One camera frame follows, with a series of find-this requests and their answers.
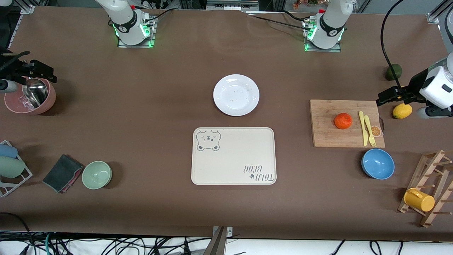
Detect white wire cup rack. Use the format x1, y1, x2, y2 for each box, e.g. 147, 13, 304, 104
0, 140, 33, 197

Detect yellow plastic knife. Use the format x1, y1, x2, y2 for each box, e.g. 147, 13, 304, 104
359, 111, 369, 147

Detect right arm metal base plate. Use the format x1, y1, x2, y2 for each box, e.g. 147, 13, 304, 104
117, 16, 157, 49

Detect pale green bowl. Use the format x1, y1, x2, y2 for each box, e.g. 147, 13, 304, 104
82, 161, 113, 190

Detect pink bowl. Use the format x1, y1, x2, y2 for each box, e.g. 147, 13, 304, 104
4, 76, 56, 115

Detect blue bowl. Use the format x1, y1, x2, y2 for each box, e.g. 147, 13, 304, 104
361, 148, 395, 180

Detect pale blue cup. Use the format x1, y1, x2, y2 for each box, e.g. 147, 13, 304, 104
0, 144, 18, 159

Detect wooden peg rack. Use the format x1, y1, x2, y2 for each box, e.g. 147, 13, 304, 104
398, 150, 453, 228

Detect metal scoop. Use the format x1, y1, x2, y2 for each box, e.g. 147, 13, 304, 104
22, 79, 49, 109

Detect cream bear print tray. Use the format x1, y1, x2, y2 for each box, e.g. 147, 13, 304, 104
191, 127, 277, 186

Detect green avocado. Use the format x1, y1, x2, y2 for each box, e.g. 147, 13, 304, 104
385, 63, 403, 81

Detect yellow lemon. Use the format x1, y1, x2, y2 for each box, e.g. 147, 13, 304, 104
392, 103, 413, 119

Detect orange fruit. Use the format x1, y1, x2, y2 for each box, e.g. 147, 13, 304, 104
334, 113, 353, 130

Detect aluminium frame with sockets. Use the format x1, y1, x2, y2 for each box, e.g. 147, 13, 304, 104
179, 0, 283, 12

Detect yellow cup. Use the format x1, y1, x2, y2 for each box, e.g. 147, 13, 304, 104
404, 188, 435, 212

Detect black base cable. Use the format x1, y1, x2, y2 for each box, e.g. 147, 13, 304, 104
247, 14, 312, 31
142, 8, 174, 24

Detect metal table edge bracket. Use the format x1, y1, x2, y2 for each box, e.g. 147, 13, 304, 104
203, 226, 233, 255

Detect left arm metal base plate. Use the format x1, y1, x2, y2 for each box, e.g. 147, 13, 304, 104
303, 18, 342, 53

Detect yellow plastic fork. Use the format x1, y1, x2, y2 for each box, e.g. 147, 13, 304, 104
364, 115, 377, 147

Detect wooden cutting board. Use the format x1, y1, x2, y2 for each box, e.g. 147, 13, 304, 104
310, 99, 386, 148

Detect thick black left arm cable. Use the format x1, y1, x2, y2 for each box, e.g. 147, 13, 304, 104
380, 0, 426, 91

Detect pale green cup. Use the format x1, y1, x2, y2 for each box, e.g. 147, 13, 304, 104
0, 156, 26, 179

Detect aluminium profile rail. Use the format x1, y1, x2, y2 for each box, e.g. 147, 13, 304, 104
426, 0, 453, 24
7, 0, 36, 50

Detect black right base cable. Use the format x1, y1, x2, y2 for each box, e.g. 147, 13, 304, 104
142, 8, 174, 24

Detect clear ice cubes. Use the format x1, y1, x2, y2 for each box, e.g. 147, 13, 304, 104
18, 96, 36, 110

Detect dark grey folded cloth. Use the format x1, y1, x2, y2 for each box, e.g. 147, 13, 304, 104
42, 154, 85, 194

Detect white round plate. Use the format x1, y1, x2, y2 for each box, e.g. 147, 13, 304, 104
213, 74, 260, 117

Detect black left base cable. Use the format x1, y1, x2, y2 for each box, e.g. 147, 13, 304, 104
247, 14, 312, 31

